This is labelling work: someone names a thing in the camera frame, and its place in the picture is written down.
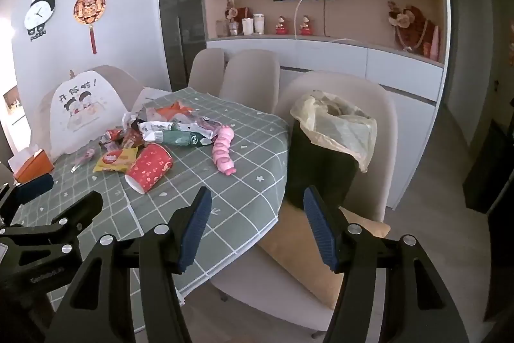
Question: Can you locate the yellow seat cushion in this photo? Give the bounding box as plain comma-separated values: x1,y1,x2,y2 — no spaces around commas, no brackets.
261,202,391,309

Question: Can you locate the white green packet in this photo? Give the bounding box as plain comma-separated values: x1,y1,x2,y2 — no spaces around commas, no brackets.
137,120,181,143

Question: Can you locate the orange wrapper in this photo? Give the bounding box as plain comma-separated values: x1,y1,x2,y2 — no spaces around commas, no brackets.
155,102,194,119

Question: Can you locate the small wall picture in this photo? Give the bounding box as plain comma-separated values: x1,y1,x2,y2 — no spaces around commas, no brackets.
3,86,22,111

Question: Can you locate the wooden shelf cabinet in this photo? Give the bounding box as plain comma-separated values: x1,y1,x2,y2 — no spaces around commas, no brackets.
199,0,449,211

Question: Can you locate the pink wrapper strip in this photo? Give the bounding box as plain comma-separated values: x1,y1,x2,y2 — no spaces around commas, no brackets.
71,149,99,172

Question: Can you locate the red foil snack packet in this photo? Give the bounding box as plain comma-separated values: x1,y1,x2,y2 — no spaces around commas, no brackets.
105,128,126,146

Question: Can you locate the pink chip packet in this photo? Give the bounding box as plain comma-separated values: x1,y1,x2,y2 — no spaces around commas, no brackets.
192,117,222,139

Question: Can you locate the orange tissue box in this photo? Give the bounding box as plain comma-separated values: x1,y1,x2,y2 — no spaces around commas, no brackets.
8,145,55,183

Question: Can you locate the panda wall clock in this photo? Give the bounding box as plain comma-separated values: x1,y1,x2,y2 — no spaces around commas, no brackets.
24,0,56,42

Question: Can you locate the yellow snack packet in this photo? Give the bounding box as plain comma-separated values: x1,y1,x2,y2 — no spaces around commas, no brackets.
93,147,139,174

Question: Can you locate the dark glass cabinet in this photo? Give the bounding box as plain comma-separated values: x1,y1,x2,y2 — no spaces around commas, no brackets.
157,0,207,92

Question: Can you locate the green foil wrapper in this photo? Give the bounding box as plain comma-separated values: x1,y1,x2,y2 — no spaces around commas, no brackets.
163,129,211,148

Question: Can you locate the green checked tablecloth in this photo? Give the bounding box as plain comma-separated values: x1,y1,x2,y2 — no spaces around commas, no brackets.
0,87,290,333

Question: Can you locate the white Santa bag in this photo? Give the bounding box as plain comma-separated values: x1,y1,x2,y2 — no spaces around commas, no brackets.
49,69,126,157

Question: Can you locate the pink box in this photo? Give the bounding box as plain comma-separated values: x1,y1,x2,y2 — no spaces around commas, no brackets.
430,25,441,60

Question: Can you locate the small red gift bag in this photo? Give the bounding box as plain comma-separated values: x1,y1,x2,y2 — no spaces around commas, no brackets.
225,0,252,22

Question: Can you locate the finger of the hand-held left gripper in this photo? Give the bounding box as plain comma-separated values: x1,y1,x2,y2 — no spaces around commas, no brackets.
0,173,55,225
0,190,104,254

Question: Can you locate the crumpled white wrapper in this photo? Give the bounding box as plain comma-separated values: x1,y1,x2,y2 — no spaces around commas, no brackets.
122,108,151,131

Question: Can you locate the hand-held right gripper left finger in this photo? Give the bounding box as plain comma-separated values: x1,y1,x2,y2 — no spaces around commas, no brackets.
50,186,213,343

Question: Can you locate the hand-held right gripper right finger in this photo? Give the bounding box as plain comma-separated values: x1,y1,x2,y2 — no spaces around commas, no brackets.
303,185,470,343

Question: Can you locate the small red packet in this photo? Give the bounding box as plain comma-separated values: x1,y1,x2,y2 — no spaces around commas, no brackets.
122,130,145,151

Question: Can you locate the red tasselled wall ornament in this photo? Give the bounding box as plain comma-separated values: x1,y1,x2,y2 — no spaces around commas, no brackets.
73,0,107,55

